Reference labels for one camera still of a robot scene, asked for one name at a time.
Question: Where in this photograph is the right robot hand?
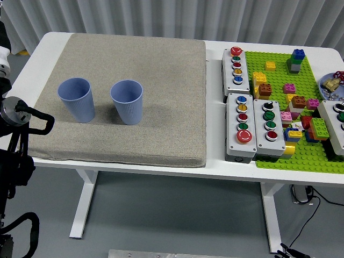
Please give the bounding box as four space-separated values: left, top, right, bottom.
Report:
276 242 307 258

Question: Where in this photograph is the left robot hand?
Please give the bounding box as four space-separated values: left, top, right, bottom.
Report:
0 20 12 67

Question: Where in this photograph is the blue ribbed plastic cup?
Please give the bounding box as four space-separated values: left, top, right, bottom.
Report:
110 79 144 126
57 77 96 124

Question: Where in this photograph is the white table leg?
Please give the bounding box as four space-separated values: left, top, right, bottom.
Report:
69 168 99 240
260 182 283 254

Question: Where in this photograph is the power adapter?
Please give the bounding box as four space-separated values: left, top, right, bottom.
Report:
289 184 314 205

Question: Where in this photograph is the yellow round brick stack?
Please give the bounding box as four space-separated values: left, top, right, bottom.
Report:
282 142 296 162

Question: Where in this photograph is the grey box, black knob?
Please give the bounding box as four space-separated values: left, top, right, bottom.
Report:
253 98 286 162

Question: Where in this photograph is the blue and yellow brick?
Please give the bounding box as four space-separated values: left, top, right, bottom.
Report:
284 127 302 142

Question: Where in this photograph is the green brick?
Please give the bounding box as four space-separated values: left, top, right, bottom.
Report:
309 117 330 139

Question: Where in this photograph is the red brick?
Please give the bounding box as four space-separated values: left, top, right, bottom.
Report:
300 115 314 131

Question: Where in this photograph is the white curtain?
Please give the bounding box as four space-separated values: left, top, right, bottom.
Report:
0 0 344 52

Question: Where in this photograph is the grey button box, black base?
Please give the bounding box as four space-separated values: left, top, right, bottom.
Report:
317 99 344 157

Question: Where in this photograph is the grey box, large red mushroom button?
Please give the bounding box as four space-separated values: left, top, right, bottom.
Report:
224 92 257 163

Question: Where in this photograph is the brown brick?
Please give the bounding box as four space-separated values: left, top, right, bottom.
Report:
291 95 307 109
257 83 273 97

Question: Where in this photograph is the grey-brown fabric mat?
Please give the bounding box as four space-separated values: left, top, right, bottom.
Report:
27 32 207 168

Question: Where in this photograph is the grey box, round red top button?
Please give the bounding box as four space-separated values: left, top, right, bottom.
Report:
221 47 251 97

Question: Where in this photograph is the brass fitting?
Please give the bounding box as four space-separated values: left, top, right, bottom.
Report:
322 77 340 91

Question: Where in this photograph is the blue plate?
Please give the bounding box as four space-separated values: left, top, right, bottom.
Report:
319 73 344 101

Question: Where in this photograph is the blue green grey brick tower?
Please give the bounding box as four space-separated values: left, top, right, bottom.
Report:
286 48 306 74

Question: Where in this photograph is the green brick baseplate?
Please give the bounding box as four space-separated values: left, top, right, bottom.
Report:
244 50 344 175

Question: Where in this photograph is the black cable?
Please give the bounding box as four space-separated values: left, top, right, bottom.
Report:
310 185 344 207
284 196 322 249

